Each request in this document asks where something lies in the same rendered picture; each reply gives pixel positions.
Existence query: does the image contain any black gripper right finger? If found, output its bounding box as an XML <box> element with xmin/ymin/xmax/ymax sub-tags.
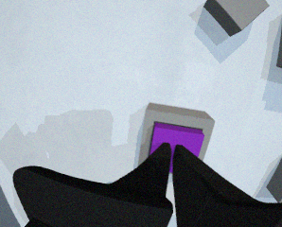
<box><xmin>172</xmin><ymin>144</ymin><xmax>282</xmax><ymax>227</ymax></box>

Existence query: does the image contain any grey block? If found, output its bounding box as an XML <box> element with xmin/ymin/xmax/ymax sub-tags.
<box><xmin>204</xmin><ymin>0</ymin><xmax>270</xmax><ymax>37</ymax></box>

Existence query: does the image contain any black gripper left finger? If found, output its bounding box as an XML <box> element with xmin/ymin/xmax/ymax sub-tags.
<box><xmin>12</xmin><ymin>141</ymin><xmax>172</xmax><ymax>227</ymax></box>

